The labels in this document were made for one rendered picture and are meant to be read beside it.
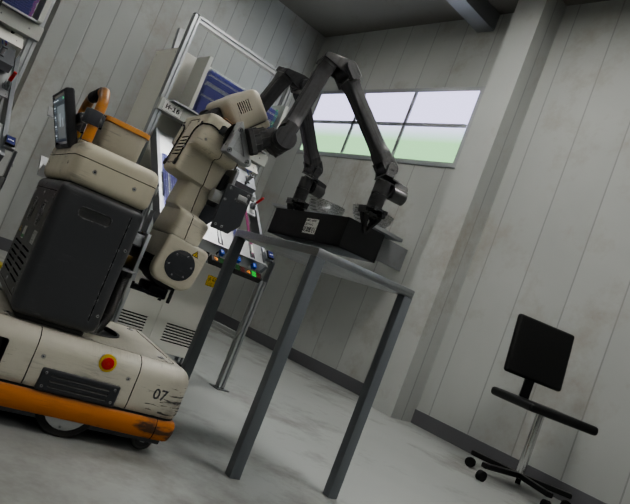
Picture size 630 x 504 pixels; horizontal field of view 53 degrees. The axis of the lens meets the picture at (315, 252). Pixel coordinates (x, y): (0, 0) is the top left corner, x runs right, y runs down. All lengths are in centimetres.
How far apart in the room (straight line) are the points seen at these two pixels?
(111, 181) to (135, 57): 551
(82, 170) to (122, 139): 24
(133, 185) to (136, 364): 53
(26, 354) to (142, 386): 34
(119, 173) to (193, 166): 35
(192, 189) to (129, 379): 66
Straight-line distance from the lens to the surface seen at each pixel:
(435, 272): 545
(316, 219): 240
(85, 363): 194
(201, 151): 218
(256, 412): 212
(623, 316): 494
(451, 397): 542
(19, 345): 190
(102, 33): 727
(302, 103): 220
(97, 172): 190
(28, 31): 346
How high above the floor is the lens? 61
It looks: 5 degrees up
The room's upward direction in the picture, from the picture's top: 21 degrees clockwise
